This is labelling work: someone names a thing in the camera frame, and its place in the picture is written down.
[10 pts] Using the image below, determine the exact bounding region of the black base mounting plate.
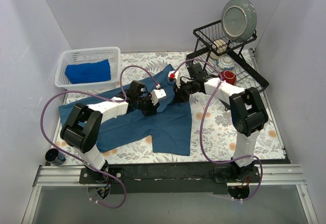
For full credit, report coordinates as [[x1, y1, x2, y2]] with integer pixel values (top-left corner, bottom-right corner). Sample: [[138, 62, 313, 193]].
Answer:
[[78, 161, 264, 194]]

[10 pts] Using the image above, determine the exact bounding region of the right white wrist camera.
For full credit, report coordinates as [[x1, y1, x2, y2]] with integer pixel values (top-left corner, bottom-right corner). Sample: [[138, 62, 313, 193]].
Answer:
[[168, 70, 181, 88]]

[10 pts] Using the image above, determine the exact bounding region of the aluminium frame rail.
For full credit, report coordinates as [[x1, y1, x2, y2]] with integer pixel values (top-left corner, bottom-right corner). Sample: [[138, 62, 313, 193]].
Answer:
[[33, 164, 306, 187]]

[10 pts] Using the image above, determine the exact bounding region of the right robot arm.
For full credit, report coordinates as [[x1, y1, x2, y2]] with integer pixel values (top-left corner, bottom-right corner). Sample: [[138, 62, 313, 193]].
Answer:
[[168, 61, 268, 182]]

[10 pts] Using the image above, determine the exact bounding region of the white plastic basket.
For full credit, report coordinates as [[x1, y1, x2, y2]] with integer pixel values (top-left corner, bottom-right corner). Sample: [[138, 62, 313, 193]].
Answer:
[[55, 47, 121, 90]]

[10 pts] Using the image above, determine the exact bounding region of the black wire dish rack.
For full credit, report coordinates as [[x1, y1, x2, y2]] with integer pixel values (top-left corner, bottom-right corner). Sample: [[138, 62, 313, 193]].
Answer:
[[186, 20, 269, 107]]

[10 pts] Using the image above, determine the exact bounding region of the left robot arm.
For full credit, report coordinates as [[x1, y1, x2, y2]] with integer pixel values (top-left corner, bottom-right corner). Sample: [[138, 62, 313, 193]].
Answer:
[[60, 81, 166, 183]]

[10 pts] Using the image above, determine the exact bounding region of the grey green plate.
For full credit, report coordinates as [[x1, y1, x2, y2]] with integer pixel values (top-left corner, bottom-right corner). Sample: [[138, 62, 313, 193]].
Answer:
[[221, 0, 257, 43]]

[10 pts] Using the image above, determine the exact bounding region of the black cylindrical cup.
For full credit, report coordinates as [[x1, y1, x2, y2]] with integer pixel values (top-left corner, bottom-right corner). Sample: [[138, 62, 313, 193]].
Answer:
[[45, 148, 66, 166]]

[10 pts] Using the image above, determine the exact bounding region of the bright blue t shirt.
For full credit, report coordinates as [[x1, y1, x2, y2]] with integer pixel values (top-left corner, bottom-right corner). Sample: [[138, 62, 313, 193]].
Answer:
[[65, 59, 111, 84]]

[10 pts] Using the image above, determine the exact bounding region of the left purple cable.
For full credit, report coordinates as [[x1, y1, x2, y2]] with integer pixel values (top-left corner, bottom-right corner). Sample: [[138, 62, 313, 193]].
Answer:
[[40, 65, 161, 208]]

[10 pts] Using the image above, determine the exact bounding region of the blue white porcelain bowl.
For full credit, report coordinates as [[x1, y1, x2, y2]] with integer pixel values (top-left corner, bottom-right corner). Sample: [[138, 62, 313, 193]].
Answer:
[[215, 55, 235, 71]]

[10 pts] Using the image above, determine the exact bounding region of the red bowl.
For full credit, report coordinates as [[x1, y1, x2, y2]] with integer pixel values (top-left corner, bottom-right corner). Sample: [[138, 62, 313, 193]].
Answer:
[[219, 70, 236, 86]]

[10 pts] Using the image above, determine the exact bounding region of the cream ceramic cup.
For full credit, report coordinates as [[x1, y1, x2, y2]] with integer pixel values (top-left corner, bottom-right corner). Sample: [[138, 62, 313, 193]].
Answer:
[[210, 39, 227, 60]]

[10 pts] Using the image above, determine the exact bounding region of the teal blue t shirt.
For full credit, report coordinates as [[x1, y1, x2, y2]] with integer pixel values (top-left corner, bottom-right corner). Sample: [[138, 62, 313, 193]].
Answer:
[[58, 64, 192, 156]]

